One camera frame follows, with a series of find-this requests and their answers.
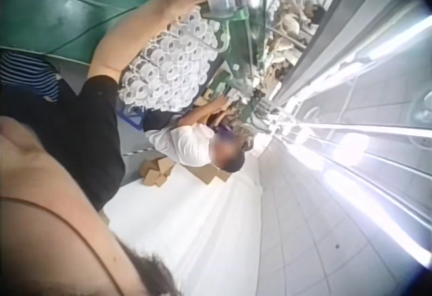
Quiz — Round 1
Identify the heap of beige sacks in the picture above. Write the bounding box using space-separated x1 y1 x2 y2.
265 0 325 82

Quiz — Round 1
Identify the heap of cardboard boxes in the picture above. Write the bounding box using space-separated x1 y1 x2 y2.
139 156 231 188

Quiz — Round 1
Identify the green textile machine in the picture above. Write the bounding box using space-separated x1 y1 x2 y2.
198 0 275 127

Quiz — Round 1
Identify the heap of white plastic bobbins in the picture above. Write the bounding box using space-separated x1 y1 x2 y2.
117 5 234 115

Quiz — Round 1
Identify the blue bobbin cart frame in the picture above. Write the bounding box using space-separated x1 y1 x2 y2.
121 111 146 132

